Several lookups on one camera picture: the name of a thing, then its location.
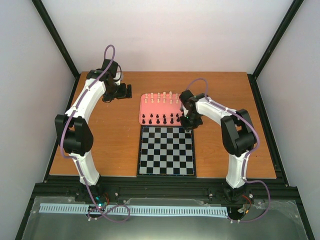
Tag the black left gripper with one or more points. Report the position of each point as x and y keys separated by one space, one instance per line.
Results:
x=108 y=97

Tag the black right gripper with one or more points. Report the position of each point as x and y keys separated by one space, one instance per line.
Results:
x=185 y=125

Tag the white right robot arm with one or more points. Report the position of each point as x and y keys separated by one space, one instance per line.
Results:
x=239 y=137

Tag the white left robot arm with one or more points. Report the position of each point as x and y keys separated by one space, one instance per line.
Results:
x=74 y=136

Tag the pink plastic tray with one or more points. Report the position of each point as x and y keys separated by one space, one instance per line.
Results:
x=160 y=109

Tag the black white chessboard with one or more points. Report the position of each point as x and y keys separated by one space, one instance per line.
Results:
x=166 y=151

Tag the black left frame post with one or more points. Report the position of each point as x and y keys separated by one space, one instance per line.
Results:
x=50 y=26

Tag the black frame post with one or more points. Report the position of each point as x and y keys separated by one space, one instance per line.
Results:
x=283 y=26
x=50 y=26

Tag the black aluminium frame base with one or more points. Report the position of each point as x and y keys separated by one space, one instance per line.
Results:
x=148 y=187

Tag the light blue cable duct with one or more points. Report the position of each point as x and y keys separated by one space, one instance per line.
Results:
x=136 y=210

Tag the black right frame post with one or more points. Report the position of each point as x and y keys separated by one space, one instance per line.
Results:
x=283 y=26

